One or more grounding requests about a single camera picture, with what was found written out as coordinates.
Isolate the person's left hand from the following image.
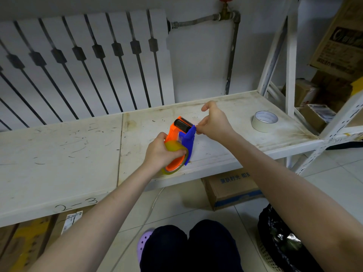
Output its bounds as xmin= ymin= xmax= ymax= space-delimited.
xmin=143 ymin=131 xmax=188 ymax=175

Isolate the person's right hand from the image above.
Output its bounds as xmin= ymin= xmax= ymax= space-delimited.
xmin=195 ymin=100 xmax=236 ymax=145

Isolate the yellow tape roll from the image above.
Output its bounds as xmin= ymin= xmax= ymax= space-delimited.
xmin=161 ymin=140 xmax=188 ymax=175

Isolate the orange blue tape dispenser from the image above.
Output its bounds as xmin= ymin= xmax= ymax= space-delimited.
xmin=163 ymin=116 xmax=197 ymax=175

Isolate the white tape roll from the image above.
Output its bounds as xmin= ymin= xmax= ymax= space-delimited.
xmin=251 ymin=110 xmax=279 ymax=133

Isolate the person's left forearm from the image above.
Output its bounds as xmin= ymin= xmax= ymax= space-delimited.
xmin=29 ymin=164 xmax=157 ymax=272

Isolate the person's right forearm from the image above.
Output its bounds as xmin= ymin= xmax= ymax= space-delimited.
xmin=226 ymin=132 xmax=363 ymax=272

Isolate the person's left leg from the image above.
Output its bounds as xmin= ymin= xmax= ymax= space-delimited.
xmin=140 ymin=225 xmax=188 ymax=272

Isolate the person's leg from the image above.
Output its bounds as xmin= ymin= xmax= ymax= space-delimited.
xmin=188 ymin=219 xmax=244 ymax=272
xmin=140 ymin=225 xmax=188 ymax=272

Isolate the person's right leg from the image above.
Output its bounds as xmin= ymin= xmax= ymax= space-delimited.
xmin=188 ymin=219 xmax=244 ymax=272

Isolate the blue striped cardboard box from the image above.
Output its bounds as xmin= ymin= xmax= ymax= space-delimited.
xmin=201 ymin=167 xmax=264 ymax=212

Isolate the grey metal pipe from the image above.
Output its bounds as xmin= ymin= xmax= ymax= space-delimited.
xmin=167 ymin=11 xmax=241 ymax=95

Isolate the purple clog shoe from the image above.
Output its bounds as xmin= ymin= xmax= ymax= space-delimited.
xmin=137 ymin=229 xmax=155 ymax=264

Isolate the small brown cardboard box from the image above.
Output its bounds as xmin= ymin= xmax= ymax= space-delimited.
xmin=282 ymin=78 xmax=320 ymax=107

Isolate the small labelled cardboard parcel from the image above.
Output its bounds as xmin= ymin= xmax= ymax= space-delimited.
xmin=299 ymin=104 xmax=337 ymax=133

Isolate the white metal shelf rack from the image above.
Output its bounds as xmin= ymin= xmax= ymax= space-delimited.
xmin=0 ymin=0 xmax=324 ymax=227

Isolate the white radiator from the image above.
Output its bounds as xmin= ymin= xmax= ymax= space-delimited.
xmin=0 ymin=9 xmax=175 ymax=132

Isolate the white labelled long cardboard box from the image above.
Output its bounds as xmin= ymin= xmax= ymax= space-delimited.
xmin=45 ymin=205 xmax=94 ymax=250

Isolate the black bin bag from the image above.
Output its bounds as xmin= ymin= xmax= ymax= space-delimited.
xmin=257 ymin=204 xmax=324 ymax=272

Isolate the dark brown cardboard box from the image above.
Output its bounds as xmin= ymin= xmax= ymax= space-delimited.
xmin=311 ymin=70 xmax=354 ymax=112

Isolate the white perforated shelf rack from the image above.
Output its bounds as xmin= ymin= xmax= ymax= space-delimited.
xmin=293 ymin=90 xmax=363 ymax=176

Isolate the black flat mat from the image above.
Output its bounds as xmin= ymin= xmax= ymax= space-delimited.
xmin=326 ymin=141 xmax=363 ymax=151

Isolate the beige mesh waste basket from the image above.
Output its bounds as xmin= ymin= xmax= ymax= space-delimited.
xmin=256 ymin=240 xmax=280 ymax=272

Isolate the yellow taped cardboard box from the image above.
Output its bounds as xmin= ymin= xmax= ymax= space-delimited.
xmin=0 ymin=216 xmax=51 ymax=272

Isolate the plain brown cardboard box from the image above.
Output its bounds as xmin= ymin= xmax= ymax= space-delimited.
xmin=0 ymin=223 xmax=18 ymax=252

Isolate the white floor cable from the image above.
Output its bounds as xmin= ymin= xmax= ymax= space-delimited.
xmin=110 ymin=187 xmax=165 ymax=272

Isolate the brass valve red handle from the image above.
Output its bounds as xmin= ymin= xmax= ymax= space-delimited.
xmin=218 ymin=0 xmax=234 ymax=21

